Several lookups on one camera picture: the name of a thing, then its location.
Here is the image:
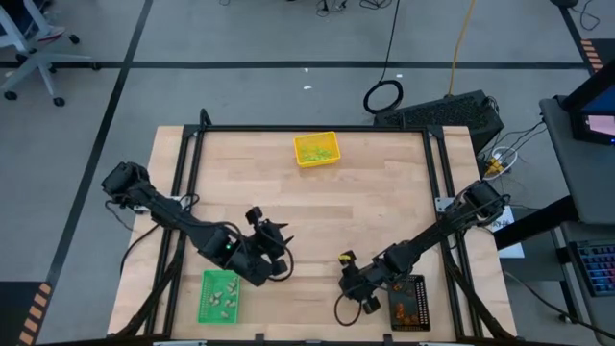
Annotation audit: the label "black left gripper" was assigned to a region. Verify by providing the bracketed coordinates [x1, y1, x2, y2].
[244, 205, 296, 278]

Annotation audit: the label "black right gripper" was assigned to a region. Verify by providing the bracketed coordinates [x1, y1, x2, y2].
[337, 249, 386, 317]

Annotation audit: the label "black plastic basket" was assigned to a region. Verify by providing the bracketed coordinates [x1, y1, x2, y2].
[386, 273, 432, 333]

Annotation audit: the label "yellow plastic basket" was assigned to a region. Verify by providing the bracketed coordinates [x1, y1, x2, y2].
[293, 131, 342, 169]

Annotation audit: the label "green plastic basket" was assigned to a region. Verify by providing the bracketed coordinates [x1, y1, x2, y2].
[196, 268, 242, 326]

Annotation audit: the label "white paper sheet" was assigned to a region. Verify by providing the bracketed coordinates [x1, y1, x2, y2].
[488, 205, 526, 260]

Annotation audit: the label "black computer case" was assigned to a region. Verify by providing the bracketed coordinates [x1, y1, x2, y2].
[373, 89, 505, 156]

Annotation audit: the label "grey desk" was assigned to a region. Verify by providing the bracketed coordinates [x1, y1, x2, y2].
[538, 94, 615, 227]

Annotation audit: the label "backlit keyboard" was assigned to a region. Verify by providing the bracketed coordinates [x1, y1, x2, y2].
[568, 238, 615, 298]

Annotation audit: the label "black orange striped mat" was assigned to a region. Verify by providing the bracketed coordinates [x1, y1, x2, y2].
[0, 280, 53, 346]
[578, 37, 615, 76]

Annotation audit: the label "black computer monitor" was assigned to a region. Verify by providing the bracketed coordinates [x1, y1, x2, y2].
[560, 60, 615, 146]

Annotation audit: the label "person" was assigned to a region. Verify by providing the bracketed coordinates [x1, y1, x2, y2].
[0, 0, 67, 45]

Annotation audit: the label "office chair with grey base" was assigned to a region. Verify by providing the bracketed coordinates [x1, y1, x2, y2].
[0, 0, 95, 108]

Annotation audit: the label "black metal table frame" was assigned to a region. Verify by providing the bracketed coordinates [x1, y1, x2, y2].
[112, 108, 519, 344]

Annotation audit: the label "black coiled cable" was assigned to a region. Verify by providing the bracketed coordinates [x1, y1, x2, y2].
[362, 0, 405, 115]

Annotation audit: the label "yellow cable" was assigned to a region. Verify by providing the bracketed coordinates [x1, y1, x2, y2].
[447, 0, 478, 96]

